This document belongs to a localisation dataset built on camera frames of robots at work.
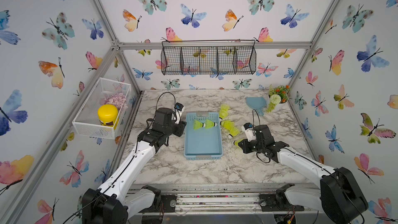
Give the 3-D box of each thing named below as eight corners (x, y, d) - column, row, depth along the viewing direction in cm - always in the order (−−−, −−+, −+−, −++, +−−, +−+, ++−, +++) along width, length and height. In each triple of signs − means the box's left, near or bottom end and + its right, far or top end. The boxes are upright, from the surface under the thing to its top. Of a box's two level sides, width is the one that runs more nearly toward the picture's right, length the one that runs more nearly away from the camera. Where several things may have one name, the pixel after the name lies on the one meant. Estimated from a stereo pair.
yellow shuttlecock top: (217, 120, 106) (217, 117, 104) (221, 106, 114) (221, 103, 112) (226, 122, 105) (226, 119, 103) (229, 107, 113) (229, 104, 111)
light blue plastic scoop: (248, 115, 110) (249, 113, 108) (245, 99, 120) (245, 96, 118) (268, 115, 110) (269, 113, 108) (262, 99, 120) (263, 96, 118)
